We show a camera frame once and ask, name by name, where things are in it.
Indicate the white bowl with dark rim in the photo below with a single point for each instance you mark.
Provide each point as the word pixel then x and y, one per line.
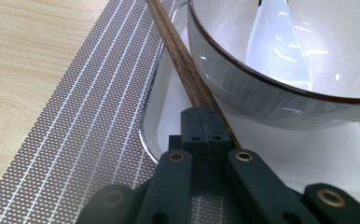
pixel 262 77

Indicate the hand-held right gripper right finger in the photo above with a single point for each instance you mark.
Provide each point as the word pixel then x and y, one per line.
pixel 217 130

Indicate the white square plate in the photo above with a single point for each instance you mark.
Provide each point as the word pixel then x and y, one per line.
pixel 293 149

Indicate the single brown wooden chopstick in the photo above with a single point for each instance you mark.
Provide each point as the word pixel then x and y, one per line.
pixel 172 49
pixel 190 71

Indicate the grey striped placemat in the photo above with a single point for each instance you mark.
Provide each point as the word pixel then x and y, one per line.
pixel 91 124

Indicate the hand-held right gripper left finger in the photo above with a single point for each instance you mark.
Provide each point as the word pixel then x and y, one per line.
pixel 193 130

